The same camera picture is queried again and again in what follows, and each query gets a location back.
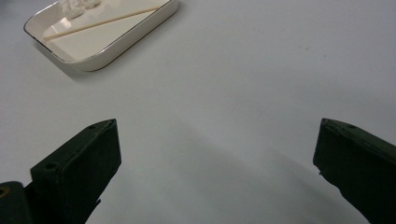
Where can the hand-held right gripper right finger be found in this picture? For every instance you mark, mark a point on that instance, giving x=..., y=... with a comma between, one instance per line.
x=361, y=168

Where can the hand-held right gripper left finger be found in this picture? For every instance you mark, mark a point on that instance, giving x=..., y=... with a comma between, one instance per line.
x=77, y=174

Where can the white tray with gold rim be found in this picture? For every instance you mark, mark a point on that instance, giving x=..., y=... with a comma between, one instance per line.
x=102, y=43

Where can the small white object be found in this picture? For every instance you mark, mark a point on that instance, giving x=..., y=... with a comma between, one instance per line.
x=99, y=22

